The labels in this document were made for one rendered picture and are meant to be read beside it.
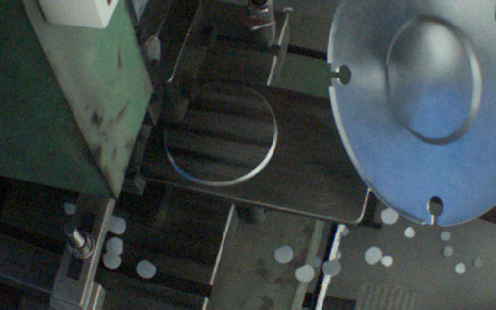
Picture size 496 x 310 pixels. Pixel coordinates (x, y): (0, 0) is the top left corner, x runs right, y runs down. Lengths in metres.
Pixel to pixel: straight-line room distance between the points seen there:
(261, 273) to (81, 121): 0.55
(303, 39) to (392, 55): 0.35
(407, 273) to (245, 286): 0.73
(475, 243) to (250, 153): 0.90
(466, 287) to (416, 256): 0.14
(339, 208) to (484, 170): 0.21
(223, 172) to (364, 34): 0.22
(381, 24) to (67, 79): 0.44
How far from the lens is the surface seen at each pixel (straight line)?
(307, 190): 0.95
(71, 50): 0.51
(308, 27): 1.21
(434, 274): 1.75
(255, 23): 1.05
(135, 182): 0.99
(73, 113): 0.54
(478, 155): 0.81
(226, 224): 1.03
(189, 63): 0.85
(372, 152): 0.90
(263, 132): 0.98
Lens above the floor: 1.66
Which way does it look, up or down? 65 degrees down
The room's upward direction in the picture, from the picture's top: 10 degrees counter-clockwise
